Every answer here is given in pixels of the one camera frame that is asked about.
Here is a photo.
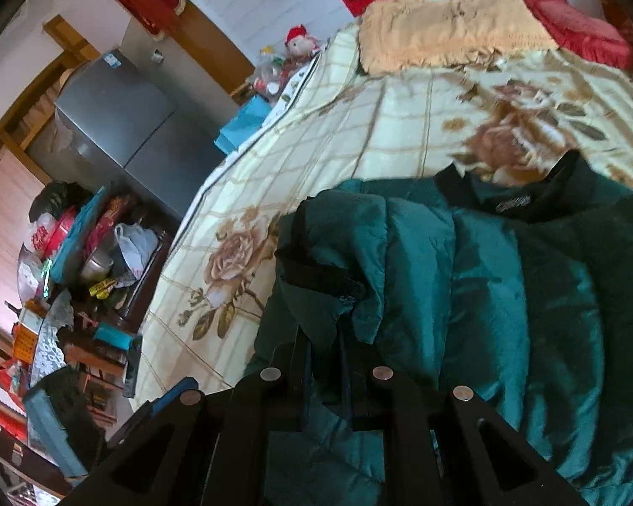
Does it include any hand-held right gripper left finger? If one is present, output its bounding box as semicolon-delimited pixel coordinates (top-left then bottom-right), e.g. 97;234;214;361
68;327;317;506

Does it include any grey refrigerator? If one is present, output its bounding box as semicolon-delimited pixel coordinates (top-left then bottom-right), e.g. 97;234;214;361
54;49;229;218

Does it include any pink plush toy red hat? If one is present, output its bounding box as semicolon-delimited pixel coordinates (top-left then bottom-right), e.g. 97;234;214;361
286;24;324;60

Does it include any beige fringed pillow cover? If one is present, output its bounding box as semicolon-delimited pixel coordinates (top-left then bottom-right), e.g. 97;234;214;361
359;0;558;75

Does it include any dark green puffer jacket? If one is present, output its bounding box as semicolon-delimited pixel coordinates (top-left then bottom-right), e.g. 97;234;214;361
245;150;633;506

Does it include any clutter of bottles and jars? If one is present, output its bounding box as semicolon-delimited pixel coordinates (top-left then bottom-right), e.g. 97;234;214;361
250;46;317;100

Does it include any red pillow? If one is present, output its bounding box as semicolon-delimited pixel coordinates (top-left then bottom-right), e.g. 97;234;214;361
524;0;633;70

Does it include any light blue bag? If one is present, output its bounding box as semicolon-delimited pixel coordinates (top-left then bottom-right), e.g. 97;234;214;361
214;97;273;155

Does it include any cluttered side table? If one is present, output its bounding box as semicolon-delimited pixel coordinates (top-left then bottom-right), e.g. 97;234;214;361
63;224;172;380

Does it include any white plastic bag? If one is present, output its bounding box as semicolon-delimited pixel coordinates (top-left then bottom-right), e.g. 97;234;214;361
114;222;160;278

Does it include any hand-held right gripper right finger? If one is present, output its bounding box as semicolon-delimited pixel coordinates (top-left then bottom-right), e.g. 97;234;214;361
342;331;592;506

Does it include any cream floral checked blanket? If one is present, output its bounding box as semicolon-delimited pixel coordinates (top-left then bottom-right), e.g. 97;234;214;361
136;25;633;413

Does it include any dark cloth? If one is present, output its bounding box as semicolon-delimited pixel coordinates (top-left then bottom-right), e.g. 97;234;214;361
122;334;144;399

